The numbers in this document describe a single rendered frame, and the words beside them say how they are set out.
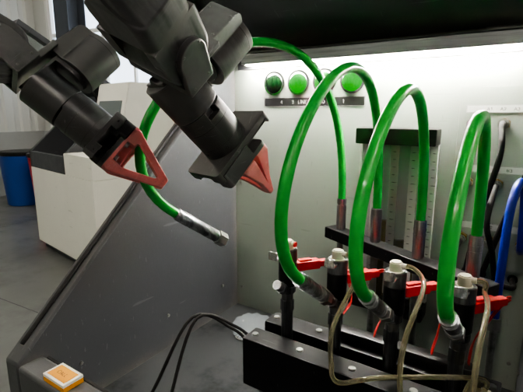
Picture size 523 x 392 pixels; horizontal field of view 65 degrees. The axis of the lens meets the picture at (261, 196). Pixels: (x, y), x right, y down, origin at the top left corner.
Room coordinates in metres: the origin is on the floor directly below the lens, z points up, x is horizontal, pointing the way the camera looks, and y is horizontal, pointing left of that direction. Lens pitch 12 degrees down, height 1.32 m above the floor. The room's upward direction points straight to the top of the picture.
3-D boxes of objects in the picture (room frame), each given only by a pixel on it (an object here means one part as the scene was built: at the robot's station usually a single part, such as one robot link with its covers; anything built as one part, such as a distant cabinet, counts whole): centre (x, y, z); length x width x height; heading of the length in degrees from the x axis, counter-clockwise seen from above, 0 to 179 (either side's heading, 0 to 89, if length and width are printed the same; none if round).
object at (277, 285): (0.58, -0.03, 1.01); 0.05 x 0.03 x 0.21; 146
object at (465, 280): (0.45, -0.24, 1.12); 0.02 x 0.02 x 0.03
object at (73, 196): (3.72, 1.55, 1.00); 1.30 x 1.09 x 1.99; 47
